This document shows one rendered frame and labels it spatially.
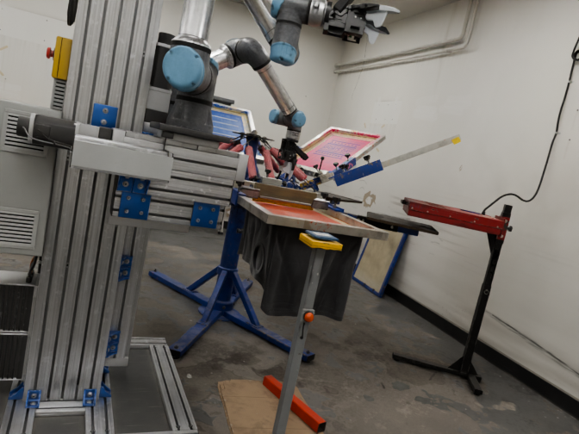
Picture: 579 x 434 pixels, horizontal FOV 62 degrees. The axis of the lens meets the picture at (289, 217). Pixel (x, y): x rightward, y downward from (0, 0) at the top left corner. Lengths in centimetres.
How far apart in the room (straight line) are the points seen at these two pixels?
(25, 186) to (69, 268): 31
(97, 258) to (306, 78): 561
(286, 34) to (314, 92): 567
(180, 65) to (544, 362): 312
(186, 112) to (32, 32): 518
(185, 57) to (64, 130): 41
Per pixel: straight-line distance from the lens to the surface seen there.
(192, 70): 142
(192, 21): 147
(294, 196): 260
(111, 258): 180
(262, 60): 226
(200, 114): 156
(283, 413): 207
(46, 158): 168
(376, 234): 216
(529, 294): 387
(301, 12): 145
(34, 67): 660
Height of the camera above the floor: 125
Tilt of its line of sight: 8 degrees down
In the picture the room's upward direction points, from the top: 12 degrees clockwise
